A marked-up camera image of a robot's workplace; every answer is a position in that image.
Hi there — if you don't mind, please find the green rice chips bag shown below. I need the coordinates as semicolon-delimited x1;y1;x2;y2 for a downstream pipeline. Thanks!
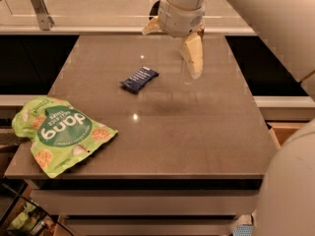
12;96;118;179

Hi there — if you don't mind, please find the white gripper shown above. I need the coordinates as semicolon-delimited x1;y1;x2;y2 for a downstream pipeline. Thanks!
142;0;205;80

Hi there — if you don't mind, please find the grey table drawer unit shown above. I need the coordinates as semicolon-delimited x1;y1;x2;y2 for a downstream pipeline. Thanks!
27;179;262;236

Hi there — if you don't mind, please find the black wire basket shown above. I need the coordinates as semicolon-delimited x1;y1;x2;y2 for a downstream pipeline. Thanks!
1;183;75;236

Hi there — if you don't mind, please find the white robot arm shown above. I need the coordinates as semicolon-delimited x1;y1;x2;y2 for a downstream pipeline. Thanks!
143;0;315;236

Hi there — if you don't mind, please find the black office chair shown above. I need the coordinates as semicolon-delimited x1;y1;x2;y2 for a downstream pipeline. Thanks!
149;0;160;20

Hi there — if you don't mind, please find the blue rxbar blueberry bar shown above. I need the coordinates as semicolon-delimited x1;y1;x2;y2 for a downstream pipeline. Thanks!
120;67;158;93

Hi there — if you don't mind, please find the cardboard box with items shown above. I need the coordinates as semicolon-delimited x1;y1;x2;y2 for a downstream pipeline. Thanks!
267;122;306;149

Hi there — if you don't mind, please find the left metal railing bracket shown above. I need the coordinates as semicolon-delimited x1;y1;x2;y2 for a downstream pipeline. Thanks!
31;0;54;30

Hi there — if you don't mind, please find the blue perforated bin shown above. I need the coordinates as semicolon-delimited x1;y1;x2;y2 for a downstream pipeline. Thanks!
232;225;253;236

